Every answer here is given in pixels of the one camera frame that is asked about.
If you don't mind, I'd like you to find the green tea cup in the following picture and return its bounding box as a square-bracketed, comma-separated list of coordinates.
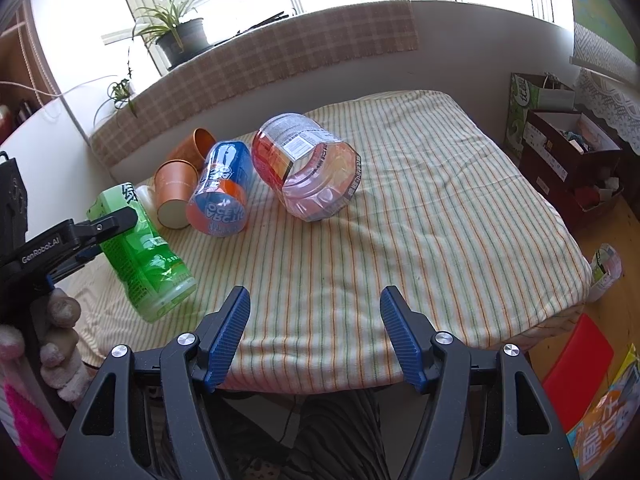
[87, 182, 196, 323]

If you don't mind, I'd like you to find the pink sleeve forearm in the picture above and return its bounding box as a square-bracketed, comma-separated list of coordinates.
[1, 360, 63, 479]

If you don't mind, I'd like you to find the orange paper cup front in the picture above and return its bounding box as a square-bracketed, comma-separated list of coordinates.
[154, 159, 198, 230]

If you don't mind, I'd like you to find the orange paper cup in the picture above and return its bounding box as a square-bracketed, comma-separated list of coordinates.
[166, 128, 216, 171]
[154, 159, 198, 230]

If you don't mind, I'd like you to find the blue orange plastic cup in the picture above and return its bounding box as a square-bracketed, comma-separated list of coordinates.
[186, 141, 254, 237]

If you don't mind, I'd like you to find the orange paper cup rear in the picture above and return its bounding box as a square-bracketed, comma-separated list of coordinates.
[166, 128, 216, 171]

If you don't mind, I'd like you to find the red clear plastic cup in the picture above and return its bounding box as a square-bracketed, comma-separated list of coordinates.
[252, 113, 361, 222]

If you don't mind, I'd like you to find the gloved left hand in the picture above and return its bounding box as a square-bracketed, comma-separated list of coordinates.
[1, 288, 91, 406]

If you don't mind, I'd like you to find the red flat box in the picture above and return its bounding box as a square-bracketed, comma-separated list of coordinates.
[542, 314, 614, 432]

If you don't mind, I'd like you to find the colourful printed bag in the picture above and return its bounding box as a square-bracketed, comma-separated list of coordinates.
[567, 344, 639, 479]

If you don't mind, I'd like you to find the small hanging plantlet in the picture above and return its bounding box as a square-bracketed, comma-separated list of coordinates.
[93, 77, 137, 127]

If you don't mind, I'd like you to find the small carton on floor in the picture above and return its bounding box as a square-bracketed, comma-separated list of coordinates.
[587, 244, 623, 304]

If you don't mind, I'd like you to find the large potted spider plant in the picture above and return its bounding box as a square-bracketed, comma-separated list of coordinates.
[131, 0, 212, 70]

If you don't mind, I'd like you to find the dark cardboard box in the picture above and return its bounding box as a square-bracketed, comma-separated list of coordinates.
[520, 110, 624, 232]

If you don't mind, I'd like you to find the black item on windowsill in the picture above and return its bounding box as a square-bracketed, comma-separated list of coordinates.
[214, 8, 292, 44]

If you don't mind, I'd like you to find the plaid windowsill cloth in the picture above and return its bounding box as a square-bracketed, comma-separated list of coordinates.
[90, 0, 419, 168]

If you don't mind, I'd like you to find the green paper bag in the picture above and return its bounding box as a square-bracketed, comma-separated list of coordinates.
[503, 73, 575, 162]

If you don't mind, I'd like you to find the white lace cloth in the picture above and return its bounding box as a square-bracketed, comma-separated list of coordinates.
[572, 23, 639, 155]

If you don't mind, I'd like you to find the wall map poster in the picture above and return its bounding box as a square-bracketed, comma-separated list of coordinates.
[572, 0, 639, 61]

